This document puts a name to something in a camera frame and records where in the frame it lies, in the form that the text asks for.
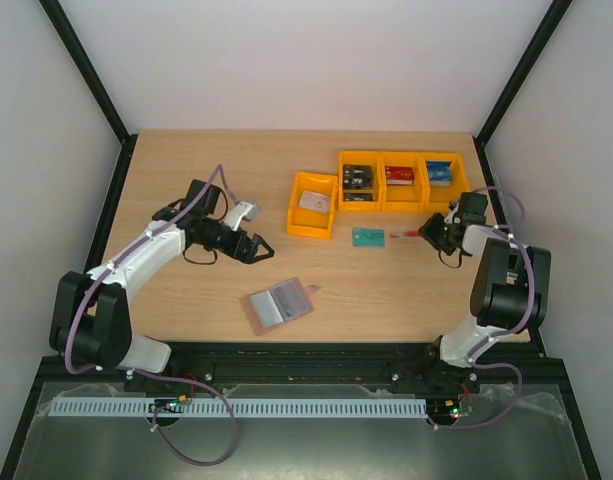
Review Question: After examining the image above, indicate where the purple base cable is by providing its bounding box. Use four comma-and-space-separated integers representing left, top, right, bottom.
149, 378, 241, 466

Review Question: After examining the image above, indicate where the black frame post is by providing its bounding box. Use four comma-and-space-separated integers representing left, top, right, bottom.
39, 0, 138, 254
473, 0, 574, 146

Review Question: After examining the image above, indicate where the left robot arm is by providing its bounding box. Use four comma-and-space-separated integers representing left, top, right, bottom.
49, 180, 274, 374

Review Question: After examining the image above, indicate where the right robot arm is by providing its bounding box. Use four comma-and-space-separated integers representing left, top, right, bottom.
418, 191, 552, 392

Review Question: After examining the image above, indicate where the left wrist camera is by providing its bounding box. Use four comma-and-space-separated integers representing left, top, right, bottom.
222, 201, 261, 231

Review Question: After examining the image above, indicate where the teal card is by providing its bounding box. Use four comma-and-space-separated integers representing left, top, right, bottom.
352, 228, 385, 248

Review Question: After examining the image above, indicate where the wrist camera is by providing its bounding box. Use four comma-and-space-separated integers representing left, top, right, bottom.
222, 201, 261, 231
444, 200, 461, 225

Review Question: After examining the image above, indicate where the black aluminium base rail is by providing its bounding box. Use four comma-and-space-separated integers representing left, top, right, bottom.
35, 340, 567, 396

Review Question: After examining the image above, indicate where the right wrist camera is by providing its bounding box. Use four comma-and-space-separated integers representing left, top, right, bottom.
444, 200, 461, 225

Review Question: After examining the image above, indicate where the right black frame post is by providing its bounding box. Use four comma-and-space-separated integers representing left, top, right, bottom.
473, 0, 574, 146

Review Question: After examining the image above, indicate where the yellow bin with beige cards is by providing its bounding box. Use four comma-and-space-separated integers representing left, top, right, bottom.
286, 171, 338, 240

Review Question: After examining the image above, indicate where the yellow bin with blue cards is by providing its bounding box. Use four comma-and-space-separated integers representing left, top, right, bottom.
421, 152, 470, 212

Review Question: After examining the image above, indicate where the blue card stack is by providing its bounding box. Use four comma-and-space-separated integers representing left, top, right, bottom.
426, 160, 453, 187

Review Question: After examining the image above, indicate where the yellow bin with black cards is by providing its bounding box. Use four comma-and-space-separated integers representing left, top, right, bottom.
338, 151, 382, 212

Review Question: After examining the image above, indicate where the red card stack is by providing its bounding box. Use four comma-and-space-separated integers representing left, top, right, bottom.
384, 165, 415, 186

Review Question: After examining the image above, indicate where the yellow bin with red cards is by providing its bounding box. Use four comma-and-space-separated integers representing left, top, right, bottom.
379, 151, 430, 213

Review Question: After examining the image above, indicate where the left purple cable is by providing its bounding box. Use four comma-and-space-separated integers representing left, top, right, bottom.
64, 164, 244, 375

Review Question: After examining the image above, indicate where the left black frame post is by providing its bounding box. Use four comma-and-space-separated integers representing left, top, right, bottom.
39, 0, 138, 254

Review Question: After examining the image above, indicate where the white slotted cable duct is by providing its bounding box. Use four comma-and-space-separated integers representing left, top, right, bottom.
38, 397, 427, 419

